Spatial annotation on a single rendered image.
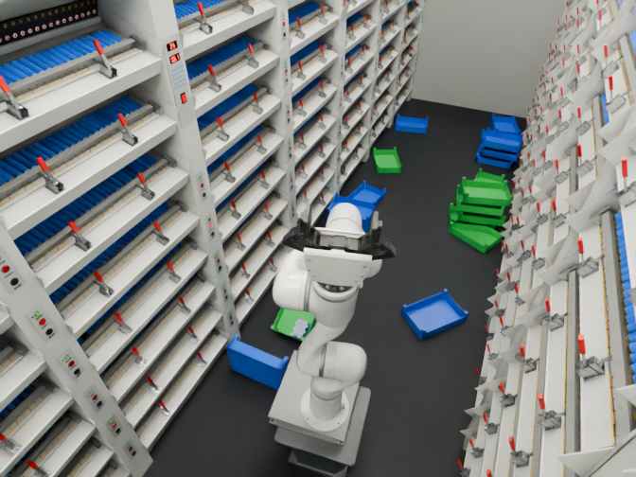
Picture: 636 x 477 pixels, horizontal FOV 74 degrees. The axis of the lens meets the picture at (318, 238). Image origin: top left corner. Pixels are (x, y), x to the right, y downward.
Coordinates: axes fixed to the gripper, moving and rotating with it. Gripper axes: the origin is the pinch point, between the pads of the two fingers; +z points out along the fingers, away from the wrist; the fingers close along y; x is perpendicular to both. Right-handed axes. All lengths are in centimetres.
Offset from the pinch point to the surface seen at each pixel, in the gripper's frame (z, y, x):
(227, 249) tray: -130, 55, 64
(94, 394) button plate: -96, 75, -13
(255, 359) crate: -151, 35, 19
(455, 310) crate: -182, -68, 70
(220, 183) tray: -92, 54, 75
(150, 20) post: -21, 60, 75
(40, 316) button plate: -58, 76, -2
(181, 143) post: -58, 58, 63
